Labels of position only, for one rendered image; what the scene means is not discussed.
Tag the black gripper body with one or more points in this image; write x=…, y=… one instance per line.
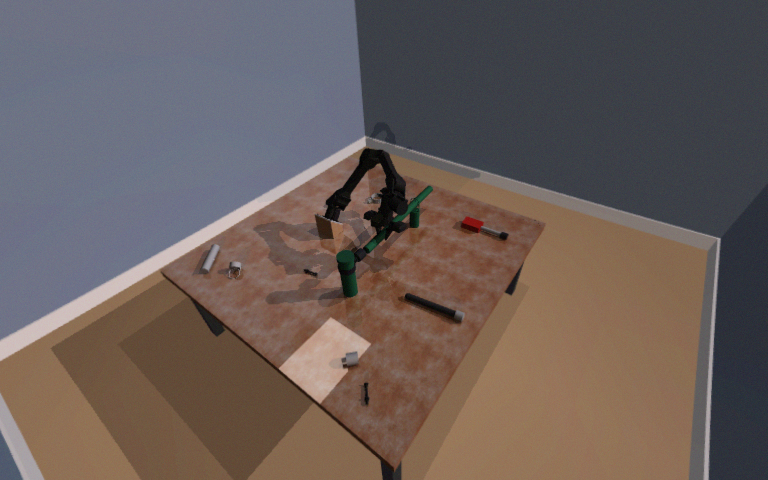
x=395, y=226

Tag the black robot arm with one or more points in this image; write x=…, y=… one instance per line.
x=393, y=196

